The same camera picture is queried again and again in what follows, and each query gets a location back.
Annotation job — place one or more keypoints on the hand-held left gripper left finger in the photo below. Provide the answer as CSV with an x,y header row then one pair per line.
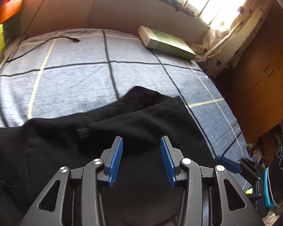
x,y
115,160

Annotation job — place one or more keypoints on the wooden wardrobe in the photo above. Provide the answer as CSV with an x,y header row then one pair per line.
x,y
261,87

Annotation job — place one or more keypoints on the grey checked bed sheet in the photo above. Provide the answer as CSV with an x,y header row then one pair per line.
x,y
73,82

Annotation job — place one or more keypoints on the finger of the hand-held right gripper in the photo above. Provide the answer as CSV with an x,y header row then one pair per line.
x,y
226,163

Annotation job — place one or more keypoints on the cream heart-print curtain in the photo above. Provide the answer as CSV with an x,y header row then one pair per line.
x,y
226,35

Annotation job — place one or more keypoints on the orange box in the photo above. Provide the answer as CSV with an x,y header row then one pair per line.
x,y
8,11

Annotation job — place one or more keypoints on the black pants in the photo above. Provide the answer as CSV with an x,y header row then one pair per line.
x,y
61,146

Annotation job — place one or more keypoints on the green book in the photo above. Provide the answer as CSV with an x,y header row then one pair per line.
x,y
169,41

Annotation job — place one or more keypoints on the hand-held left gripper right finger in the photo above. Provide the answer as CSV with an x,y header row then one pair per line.
x,y
167,160

